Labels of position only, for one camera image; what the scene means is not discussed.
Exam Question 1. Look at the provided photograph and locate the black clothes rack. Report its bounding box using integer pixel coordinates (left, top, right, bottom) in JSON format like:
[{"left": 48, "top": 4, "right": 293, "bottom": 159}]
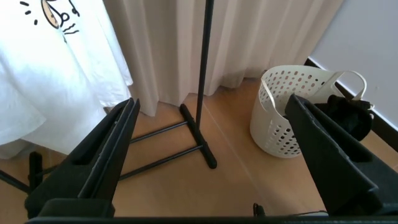
[{"left": 0, "top": 0, "right": 218, "bottom": 194}]

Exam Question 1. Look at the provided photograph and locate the black garment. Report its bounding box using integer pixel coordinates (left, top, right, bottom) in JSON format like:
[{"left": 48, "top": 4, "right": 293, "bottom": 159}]
[{"left": 313, "top": 94, "right": 374, "bottom": 142}]

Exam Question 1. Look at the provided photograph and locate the white laundry basket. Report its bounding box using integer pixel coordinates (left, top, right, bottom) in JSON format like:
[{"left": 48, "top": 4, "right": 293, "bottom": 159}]
[{"left": 249, "top": 64, "right": 376, "bottom": 159}]

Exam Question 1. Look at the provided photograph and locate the beige curtain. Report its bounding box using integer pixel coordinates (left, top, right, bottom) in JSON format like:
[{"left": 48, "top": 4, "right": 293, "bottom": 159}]
[{"left": 102, "top": 0, "right": 345, "bottom": 118}]

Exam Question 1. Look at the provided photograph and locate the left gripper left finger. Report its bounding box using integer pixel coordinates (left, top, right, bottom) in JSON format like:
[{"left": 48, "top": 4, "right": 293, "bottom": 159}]
[{"left": 24, "top": 98, "right": 141, "bottom": 218}]

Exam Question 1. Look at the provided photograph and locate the white printed shirt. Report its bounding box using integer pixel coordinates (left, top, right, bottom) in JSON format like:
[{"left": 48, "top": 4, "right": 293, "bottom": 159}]
[{"left": 0, "top": 0, "right": 134, "bottom": 160}]

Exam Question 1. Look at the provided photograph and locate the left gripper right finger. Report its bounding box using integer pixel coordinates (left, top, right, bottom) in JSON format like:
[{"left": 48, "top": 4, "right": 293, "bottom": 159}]
[{"left": 285, "top": 94, "right": 398, "bottom": 217}]

